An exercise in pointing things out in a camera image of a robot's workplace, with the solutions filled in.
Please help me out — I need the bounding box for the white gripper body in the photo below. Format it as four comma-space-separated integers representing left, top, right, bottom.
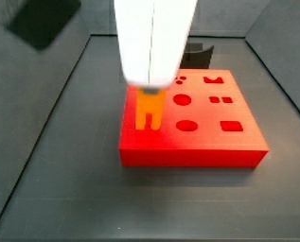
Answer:
114, 0, 197, 86

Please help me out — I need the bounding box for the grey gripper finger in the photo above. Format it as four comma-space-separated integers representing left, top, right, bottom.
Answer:
142, 88, 160, 95

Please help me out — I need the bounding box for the orange square-circle peg object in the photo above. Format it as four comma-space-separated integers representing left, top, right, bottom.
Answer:
136, 88, 166, 130

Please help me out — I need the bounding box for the dark grey curved holder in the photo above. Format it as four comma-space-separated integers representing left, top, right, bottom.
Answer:
180, 43, 215, 69

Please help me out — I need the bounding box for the red shape-sorting block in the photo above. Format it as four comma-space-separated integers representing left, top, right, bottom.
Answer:
120, 69, 268, 167

